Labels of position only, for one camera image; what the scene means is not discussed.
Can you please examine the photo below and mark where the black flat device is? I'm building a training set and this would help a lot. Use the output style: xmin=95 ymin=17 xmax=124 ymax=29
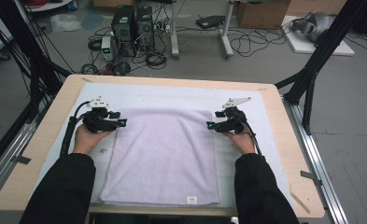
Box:
xmin=195 ymin=14 xmax=226 ymax=30

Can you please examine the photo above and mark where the black metal frame stand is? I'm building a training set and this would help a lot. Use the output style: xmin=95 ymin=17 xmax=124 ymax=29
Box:
xmin=0 ymin=0 xmax=74 ymax=176
xmin=274 ymin=0 xmax=367 ymax=136

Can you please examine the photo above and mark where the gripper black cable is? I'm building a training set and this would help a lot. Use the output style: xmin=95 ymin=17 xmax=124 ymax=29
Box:
xmin=244 ymin=120 xmax=263 ymax=157
xmin=59 ymin=100 xmax=92 ymax=158

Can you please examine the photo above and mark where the coiled black cable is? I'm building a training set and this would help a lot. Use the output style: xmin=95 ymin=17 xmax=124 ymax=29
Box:
xmin=145 ymin=50 xmax=169 ymax=71

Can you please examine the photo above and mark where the person's right hand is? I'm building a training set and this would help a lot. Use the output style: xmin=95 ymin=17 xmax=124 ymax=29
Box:
xmin=223 ymin=129 xmax=257 ymax=156

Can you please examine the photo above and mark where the grey headset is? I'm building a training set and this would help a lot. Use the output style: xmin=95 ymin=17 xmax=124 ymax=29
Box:
xmin=290 ymin=11 xmax=337 ymax=44

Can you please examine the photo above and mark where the white grid mat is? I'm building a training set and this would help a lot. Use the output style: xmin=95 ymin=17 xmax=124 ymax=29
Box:
xmin=28 ymin=81 xmax=296 ymax=211

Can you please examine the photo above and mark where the aluminium rail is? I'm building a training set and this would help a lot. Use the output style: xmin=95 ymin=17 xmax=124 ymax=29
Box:
xmin=282 ymin=95 xmax=349 ymax=224
xmin=0 ymin=101 xmax=49 ymax=204

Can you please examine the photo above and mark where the thin wooden stick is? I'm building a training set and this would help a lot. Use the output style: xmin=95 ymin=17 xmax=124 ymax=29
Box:
xmin=289 ymin=189 xmax=312 ymax=215

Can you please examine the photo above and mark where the person's left hand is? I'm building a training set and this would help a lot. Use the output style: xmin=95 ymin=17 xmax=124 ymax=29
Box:
xmin=73 ymin=123 xmax=114 ymax=156

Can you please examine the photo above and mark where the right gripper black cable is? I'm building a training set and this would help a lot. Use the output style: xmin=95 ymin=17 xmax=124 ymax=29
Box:
xmin=244 ymin=120 xmax=263 ymax=157

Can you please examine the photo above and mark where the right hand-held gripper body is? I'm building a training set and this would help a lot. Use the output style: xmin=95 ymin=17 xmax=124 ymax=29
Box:
xmin=216 ymin=96 xmax=252 ymax=135

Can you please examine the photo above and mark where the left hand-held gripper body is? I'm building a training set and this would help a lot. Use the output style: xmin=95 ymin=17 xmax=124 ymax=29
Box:
xmin=80 ymin=96 xmax=123 ymax=134

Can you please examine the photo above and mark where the large cardboard box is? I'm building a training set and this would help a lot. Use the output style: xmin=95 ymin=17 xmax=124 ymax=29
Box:
xmin=234 ymin=0 xmax=293 ymax=30

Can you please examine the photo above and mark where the wooden table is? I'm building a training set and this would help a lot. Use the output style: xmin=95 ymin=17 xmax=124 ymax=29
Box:
xmin=0 ymin=74 xmax=326 ymax=219

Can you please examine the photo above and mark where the narrow black computer tower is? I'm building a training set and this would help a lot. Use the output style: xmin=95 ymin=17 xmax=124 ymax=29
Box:
xmin=135 ymin=6 xmax=156 ymax=52

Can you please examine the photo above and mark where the white floor board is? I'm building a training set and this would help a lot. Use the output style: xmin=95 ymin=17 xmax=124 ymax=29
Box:
xmin=280 ymin=14 xmax=357 ymax=57

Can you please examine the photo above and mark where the wide black computer tower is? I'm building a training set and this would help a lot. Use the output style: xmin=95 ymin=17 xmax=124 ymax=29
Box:
xmin=110 ymin=5 xmax=137 ymax=58

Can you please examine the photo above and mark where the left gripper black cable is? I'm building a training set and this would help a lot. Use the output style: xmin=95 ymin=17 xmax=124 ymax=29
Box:
xmin=59 ymin=100 xmax=92 ymax=158

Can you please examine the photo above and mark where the black tape piece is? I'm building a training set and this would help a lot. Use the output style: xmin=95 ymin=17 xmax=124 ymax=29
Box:
xmin=10 ymin=155 xmax=33 ymax=166
xmin=300 ymin=169 xmax=324 ymax=187

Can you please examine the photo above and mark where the teal floor sheet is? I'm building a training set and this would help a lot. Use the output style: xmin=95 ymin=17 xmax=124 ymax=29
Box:
xmin=80 ymin=9 xmax=106 ymax=31

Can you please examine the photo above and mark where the white desk leg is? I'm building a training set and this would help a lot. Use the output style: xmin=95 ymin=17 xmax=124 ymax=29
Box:
xmin=169 ymin=0 xmax=181 ymax=61
xmin=219 ymin=0 xmax=235 ymax=60

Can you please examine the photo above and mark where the long black floor cable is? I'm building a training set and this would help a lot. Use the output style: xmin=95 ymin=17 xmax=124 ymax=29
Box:
xmin=229 ymin=26 xmax=296 ymax=58

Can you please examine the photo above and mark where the clear plastic bag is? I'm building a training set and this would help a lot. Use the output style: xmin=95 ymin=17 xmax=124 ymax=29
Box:
xmin=49 ymin=13 xmax=83 ymax=35

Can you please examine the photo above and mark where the white power supply unit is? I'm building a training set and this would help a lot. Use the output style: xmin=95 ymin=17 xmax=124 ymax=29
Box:
xmin=100 ymin=35 xmax=115 ymax=62

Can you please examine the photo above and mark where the lilac printed towel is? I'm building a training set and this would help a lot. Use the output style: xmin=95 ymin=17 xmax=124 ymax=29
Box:
xmin=98 ymin=106 xmax=221 ymax=207

